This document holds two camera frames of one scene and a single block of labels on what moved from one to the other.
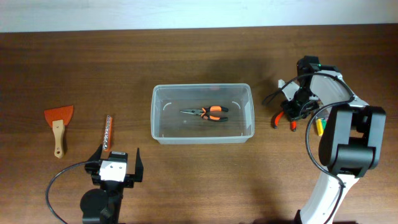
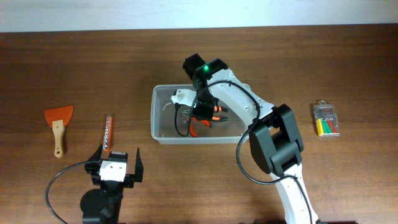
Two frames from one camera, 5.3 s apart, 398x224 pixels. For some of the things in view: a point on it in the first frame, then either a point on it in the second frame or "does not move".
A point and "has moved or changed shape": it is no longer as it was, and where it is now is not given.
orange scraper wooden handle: x=58 y=118 does not move
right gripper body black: x=299 y=106 -> x=203 y=104
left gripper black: x=92 y=167 does not move
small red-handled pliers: x=293 y=123 has moved or changed shape
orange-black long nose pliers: x=206 y=109 does not move
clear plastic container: x=203 y=113 does not move
